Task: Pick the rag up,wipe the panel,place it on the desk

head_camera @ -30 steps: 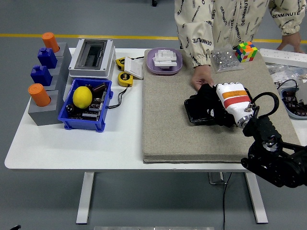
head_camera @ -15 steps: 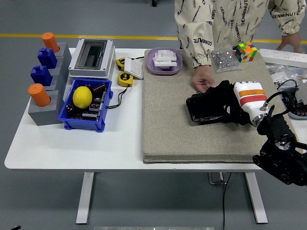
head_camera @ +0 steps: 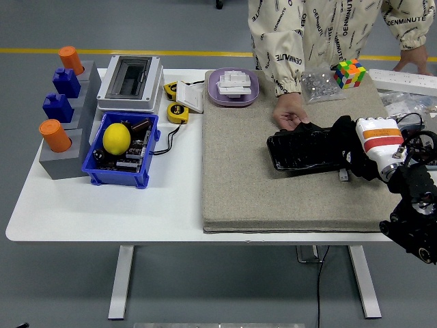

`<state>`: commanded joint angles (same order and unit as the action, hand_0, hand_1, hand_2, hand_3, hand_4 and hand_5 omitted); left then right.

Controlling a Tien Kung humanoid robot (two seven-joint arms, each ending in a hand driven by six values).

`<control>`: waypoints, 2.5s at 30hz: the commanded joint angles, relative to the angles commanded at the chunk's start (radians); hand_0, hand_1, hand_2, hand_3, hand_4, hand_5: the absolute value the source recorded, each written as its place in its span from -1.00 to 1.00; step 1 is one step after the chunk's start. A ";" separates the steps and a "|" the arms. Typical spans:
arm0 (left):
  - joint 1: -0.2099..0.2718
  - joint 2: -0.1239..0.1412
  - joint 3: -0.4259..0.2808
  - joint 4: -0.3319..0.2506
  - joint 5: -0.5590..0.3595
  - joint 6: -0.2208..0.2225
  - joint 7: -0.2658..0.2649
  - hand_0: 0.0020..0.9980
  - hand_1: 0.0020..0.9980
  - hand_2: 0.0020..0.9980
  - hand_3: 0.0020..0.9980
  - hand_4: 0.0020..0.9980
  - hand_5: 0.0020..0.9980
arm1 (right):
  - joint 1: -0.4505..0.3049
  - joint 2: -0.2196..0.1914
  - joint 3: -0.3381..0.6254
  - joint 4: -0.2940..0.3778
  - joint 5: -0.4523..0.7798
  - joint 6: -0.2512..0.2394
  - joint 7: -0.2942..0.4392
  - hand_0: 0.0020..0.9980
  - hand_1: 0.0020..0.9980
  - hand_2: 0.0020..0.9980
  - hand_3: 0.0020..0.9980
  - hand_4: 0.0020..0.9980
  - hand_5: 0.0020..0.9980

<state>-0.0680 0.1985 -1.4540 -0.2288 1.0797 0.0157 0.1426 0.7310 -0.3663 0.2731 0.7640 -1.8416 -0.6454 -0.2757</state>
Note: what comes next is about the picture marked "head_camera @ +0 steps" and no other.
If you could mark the purple square bowl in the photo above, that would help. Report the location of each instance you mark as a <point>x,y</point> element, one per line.
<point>216,95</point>

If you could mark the beige fabric mat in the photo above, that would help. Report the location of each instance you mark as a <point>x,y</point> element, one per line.
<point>239,171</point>

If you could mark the black rag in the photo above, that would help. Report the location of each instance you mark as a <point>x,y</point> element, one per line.
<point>343,131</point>

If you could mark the blue block peg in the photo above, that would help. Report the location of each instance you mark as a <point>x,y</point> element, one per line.
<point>58,107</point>
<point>66,82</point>

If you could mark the person's right forearm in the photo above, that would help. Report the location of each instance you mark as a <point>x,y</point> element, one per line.
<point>280,58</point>

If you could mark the black electronic circuit parts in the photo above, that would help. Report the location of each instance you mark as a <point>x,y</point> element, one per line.
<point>136,153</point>

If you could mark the white power strip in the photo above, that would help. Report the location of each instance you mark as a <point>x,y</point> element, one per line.
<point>403,80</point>

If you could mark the white wall switch plate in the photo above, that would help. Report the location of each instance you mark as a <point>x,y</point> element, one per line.
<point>191,97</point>

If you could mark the colourful puzzle cube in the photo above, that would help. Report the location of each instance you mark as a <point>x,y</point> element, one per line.
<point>350,72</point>

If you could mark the black chair caster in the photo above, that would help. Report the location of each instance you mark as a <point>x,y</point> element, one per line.
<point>219,4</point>

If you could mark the person's left forearm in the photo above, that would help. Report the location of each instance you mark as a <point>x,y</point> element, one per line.
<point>406,24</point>

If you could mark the clear bag of metal nuts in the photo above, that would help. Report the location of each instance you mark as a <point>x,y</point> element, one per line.
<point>322,85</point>

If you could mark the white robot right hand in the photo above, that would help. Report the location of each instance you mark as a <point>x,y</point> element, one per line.
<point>379,141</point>

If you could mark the metal under-table bracket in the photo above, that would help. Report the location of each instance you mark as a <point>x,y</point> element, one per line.
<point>307,260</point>

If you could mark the blue plastic bin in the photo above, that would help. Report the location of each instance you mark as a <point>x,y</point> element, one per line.
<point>117,177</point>

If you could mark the grey stepped block holder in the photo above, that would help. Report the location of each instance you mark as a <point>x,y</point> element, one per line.
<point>62,167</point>

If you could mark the orange cylinder peg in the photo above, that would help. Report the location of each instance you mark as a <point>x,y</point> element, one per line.
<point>70,59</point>
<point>55,135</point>

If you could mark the grey white electrical enclosure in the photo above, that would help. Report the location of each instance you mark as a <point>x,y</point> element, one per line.
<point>151,85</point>

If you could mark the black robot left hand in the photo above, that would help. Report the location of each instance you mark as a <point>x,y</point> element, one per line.
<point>23,325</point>

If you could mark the yellow tape measure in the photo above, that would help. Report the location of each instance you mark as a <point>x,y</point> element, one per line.
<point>170,90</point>
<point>177,112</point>

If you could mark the person's right hand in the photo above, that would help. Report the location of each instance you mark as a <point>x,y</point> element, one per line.
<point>287,109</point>

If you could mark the white plastic parts pile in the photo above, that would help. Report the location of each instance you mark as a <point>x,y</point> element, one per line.
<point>235,83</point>

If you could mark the white table leg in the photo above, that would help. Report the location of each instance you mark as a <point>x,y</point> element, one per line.
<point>365,283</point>
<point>121,283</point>

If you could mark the person's left hand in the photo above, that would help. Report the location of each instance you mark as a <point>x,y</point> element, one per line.
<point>414,58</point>

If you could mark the person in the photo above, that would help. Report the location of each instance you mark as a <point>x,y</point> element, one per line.
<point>327,27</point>

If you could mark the clear plastic bags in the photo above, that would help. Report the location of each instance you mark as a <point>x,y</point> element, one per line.
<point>403,100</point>

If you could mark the yellow lemon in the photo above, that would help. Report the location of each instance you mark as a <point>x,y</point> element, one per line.
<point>117,138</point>

